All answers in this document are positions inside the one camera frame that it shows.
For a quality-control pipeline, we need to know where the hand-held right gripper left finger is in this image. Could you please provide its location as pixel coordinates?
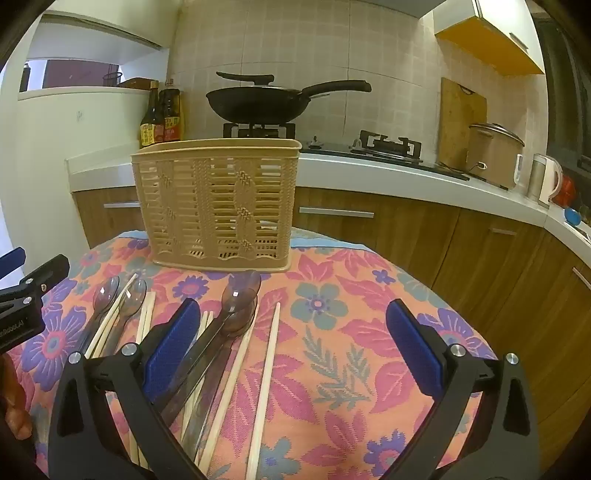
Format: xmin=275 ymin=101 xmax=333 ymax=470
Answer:
xmin=48 ymin=299 xmax=211 ymax=480

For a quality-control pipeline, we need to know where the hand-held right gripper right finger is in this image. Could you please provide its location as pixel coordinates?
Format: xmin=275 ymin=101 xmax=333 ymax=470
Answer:
xmin=383 ymin=299 xmax=540 ymax=480

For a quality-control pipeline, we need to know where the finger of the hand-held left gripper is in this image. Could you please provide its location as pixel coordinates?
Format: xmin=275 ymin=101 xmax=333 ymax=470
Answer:
xmin=0 ymin=255 xmax=71 ymax=311
xmin=0 ymin=247 xmax=27 ymax=280

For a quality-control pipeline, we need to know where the wooden chopstick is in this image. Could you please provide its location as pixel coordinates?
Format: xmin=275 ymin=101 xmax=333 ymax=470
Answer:
xmin=187 ymin=311 xmax=215 ymax=441
xmin=84 ymin=272 xmax=139 ymax=360
xmin=182 ymin=311 xmax=209 ymax=439
xmin=245 ymin=302 xmax=282 ymax=480
xmin=196 ymin=323 xmax=256 ymax=472

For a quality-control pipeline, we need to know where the clear plastic spoon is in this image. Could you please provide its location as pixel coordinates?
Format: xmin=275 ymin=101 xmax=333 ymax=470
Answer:
xmin=74 ymin=276 xmax=122 ymax=358
xmin=95 ymin=278 xmax=148 ymax=361

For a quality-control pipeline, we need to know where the brown translucent plastic spoon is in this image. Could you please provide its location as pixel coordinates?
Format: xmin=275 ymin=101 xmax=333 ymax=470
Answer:
xmin=182 ymin=300 xmax=258 ymax=462
xmin=157 ymin=270 xmax=262 ymax=428

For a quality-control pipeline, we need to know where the beige plastic utensil basket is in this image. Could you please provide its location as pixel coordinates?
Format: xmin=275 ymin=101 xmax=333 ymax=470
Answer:
xmin=130 ymin=137 xmax=303 ymax=274

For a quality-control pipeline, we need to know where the person's left hand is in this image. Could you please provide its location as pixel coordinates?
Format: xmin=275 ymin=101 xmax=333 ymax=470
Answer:
xmin=0 ymin=353 xmax=34 ymax=440

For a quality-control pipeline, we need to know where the floral tablecloth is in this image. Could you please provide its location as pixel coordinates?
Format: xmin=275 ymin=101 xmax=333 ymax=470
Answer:
xmin=7 ymin=226 xmax=502 ymax=480

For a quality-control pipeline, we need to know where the dark sauce bottle red label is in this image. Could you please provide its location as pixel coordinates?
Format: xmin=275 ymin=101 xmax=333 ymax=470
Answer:
xmin=159 ymin=78 xmax=184 ymax=142

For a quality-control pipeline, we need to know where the black gas stove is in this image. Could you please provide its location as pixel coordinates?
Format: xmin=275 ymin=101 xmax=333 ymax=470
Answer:
xmin=223 ymin=121 xmax=471 ymax=181

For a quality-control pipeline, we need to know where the brown rice cooker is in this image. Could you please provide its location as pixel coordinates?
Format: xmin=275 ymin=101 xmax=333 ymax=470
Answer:
xmin=466 ymin=121 xmax=526 ymax=190

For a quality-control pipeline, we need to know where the red round container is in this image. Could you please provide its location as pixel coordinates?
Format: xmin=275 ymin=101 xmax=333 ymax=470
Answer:
xmin=551 ymin=175 xmax=578 ymax=208

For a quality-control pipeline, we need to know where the wooden cutting board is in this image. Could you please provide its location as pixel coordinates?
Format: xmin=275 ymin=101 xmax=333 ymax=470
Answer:
xmin=438 ymin=77 xmax=488 ymax=169

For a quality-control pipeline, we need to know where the black wok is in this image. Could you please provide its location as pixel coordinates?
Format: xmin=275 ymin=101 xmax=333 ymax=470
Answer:
xmin=205 ymin=80 xmax=372 ymax=125

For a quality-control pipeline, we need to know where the dark window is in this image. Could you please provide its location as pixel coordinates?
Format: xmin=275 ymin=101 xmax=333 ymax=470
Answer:
xmin=538 ymin=14 xmax=591 ymax=178

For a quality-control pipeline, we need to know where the yellow wall cabinet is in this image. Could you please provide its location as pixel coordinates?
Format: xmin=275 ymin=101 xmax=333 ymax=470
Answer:
xmin=433 ymin=0 xmax=546 ymax=77

